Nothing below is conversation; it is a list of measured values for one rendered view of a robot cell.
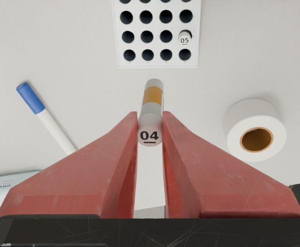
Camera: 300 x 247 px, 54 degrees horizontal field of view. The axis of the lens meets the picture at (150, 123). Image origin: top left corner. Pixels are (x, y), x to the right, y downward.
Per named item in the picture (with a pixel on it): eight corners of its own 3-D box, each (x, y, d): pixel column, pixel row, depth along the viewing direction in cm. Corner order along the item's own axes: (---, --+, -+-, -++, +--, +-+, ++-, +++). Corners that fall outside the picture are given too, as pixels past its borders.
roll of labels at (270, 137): (263, 147, 41) (272, 166, 38) (214, 137, 40) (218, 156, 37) (287, 104, 37) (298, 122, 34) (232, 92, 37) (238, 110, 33)
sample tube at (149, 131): (165, 96, 17) (163, 148, 13) (143, 96, 17) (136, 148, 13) (165, 76, 16) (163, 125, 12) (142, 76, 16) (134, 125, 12)
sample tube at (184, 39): (189, 32, 32) (191, 46, 29) (178, 33, 33) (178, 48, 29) (188, 20, 32) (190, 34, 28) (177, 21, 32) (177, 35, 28)
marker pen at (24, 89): (85, 158, 44) (83, 165, 43) (76, 160, 45) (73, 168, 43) (28, 80, 37) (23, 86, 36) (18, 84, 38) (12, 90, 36)
